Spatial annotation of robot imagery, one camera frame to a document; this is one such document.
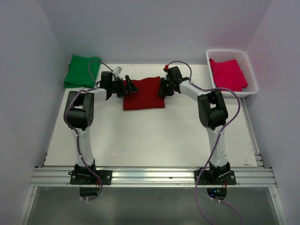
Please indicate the white plastic basket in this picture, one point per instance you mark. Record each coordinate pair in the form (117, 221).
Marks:
(225, 55)

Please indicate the folded green t shirt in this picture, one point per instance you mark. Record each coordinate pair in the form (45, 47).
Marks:
(82, 72)

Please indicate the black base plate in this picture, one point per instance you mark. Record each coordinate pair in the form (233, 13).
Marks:
(103, 177)
(207, 178)

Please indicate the aluminium extrusion rail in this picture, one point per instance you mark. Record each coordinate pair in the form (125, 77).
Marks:
(160, 177)

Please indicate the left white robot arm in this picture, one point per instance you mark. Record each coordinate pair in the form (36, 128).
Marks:
(79, 116)

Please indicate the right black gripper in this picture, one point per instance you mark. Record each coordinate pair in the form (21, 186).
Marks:
(162, 92)

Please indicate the pink red t shirt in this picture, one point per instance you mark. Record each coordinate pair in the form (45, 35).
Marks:
(228, 74)

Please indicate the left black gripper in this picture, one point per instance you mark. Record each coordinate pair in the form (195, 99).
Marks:
(123, 91)

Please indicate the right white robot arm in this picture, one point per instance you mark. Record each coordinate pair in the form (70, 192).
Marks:
(212, 113)

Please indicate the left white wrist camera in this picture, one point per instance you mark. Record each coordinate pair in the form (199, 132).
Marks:
(117, 71)

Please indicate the dark red t shirt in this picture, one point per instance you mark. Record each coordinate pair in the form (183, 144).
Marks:
(146, 98)

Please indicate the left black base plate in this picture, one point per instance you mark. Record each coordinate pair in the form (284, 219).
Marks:
(103, 177)

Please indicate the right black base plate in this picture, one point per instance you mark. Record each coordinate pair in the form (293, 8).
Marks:
(207, 178)

